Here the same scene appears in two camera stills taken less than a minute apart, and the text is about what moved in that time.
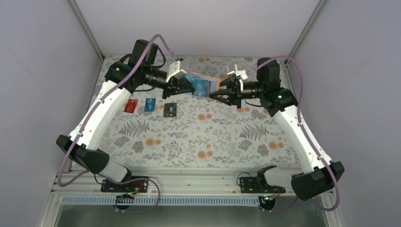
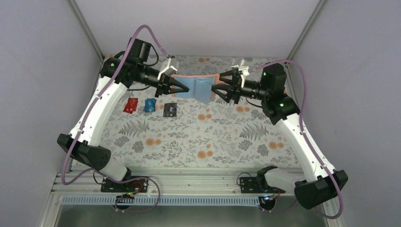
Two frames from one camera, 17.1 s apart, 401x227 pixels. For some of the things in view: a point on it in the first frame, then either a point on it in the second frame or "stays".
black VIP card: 169,109 stays
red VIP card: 131,106 stays
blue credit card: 201,86 → 150,105
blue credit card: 150,105 stays
